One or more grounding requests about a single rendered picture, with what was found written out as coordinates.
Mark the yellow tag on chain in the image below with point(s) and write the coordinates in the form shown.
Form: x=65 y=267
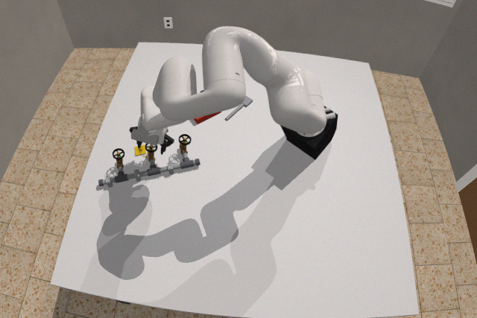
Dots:
x=140 y=151

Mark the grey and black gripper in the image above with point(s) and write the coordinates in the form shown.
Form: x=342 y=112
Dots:
x=162 y=137

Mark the red rectangular block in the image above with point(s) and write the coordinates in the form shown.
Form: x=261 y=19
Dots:
x=201 y=119

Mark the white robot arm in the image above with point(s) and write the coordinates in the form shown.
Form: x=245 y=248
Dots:
x=293 y=94

